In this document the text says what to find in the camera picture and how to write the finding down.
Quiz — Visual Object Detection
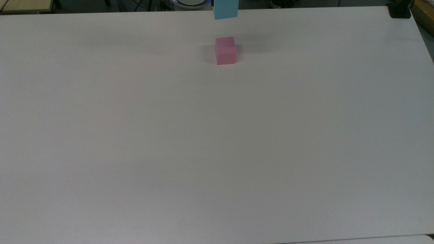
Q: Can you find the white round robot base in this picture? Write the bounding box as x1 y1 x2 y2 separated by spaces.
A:
171 0 212 9

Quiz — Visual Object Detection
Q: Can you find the wooden board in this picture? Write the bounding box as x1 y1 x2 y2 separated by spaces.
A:
410 0 434 35

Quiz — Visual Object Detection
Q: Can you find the blue cube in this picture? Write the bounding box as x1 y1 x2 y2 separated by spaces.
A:
213 0 239 20

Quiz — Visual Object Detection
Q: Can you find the wooden table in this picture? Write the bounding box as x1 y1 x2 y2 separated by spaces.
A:
0 0 55 14

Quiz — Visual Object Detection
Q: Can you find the black mount base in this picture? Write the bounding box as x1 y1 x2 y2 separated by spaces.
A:
387 2 412 19

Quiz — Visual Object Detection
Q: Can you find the pink cube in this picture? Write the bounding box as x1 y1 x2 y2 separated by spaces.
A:
215 37 237 65

